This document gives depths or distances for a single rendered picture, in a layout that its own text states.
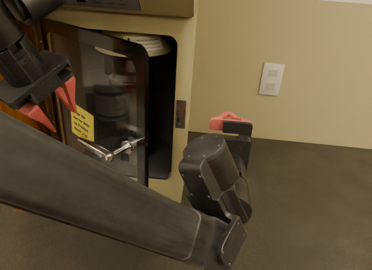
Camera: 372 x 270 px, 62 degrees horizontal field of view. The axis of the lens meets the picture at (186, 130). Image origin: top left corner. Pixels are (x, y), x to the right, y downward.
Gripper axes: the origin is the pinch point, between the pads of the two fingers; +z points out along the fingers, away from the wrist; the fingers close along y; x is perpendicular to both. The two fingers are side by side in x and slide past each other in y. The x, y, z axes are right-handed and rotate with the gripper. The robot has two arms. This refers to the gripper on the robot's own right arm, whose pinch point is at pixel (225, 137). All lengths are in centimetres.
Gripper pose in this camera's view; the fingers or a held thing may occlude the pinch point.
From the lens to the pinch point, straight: 58.9
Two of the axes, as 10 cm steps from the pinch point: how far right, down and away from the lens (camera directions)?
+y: 0.4, -8.6, -5.0
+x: -10.0, -0.8, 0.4
